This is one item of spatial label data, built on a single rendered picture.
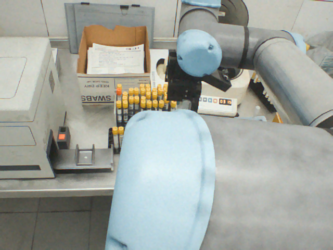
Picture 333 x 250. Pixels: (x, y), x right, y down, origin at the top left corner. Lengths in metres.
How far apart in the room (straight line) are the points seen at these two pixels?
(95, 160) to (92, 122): 0.19
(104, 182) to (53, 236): 0.96
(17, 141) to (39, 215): 1.12
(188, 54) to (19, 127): 0.45
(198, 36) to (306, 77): 0.20
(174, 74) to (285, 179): 0.59
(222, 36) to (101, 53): 0.77
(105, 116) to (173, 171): 0.93
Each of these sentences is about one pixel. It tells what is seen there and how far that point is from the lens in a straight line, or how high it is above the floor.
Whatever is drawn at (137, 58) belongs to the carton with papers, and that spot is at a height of 0.94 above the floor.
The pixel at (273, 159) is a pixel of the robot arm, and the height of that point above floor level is 1.55.
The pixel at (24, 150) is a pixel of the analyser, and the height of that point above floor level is 1.02.
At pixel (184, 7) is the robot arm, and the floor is 1.39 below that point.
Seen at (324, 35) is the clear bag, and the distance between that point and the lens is 1.46.
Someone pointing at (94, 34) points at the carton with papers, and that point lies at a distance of 1.26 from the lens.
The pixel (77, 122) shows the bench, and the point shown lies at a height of 0.88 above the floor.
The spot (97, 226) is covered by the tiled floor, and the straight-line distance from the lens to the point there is 1.82.
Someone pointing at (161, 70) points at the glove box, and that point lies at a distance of 1.17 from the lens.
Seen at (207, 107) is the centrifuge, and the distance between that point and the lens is 1.08.
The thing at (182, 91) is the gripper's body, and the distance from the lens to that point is 0.73.
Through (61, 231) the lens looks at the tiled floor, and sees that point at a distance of 1.84.
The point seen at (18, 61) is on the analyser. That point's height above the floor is 1.17.
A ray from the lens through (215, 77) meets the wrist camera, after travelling 0.73.
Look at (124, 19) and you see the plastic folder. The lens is 1.25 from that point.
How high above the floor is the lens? 1.67
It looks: 49 degrees down
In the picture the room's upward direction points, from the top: 7 degrees clockwise
